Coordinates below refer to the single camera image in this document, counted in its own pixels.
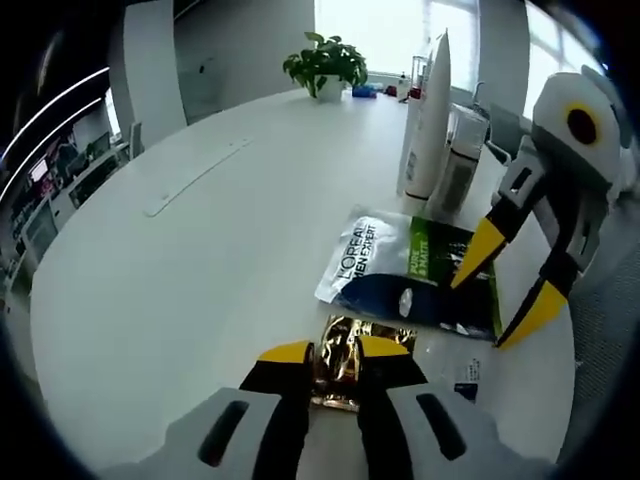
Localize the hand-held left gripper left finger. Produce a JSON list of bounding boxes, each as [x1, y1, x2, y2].
[[99, 340, 316, 480]]

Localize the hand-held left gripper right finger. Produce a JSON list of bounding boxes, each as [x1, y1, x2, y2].
[[356, 335, 554, 480]]

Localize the small clear cap skincare bottle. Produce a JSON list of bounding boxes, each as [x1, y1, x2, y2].
[[430, 110, 486, 220]]

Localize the gold skincare sachet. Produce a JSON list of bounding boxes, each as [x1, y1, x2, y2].
[[308, 313, 420, 415]]

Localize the small clear skincare sachet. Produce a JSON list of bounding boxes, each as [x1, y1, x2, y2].
[[417, 339, 485, 404]]

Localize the green silver skincare sachet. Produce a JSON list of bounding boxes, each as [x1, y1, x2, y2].
[[313, 203, 505, 343]]

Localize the white skincare tube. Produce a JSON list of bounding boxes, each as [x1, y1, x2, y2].
[[401, 27, 452, 214]]

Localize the white office chair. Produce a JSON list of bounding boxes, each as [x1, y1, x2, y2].
[[472, 79, 534, 169], [127, 121, 147, 160]]

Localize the grey mesh office chair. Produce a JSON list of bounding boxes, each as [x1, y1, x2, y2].
[[569, 234, 640, 411]]

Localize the bright window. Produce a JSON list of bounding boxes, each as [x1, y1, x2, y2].
[[313, 0, 482, 94], [521, 0, 610, 124]]

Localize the potted green plant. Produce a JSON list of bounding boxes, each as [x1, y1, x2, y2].
[[281, 31, 370, 105]]

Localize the curved ceiling light strip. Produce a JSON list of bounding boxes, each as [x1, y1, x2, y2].
[[0, 66, 112, 151]]

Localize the white table cable cover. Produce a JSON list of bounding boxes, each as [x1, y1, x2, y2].
[[143, 138, 255, 218]]

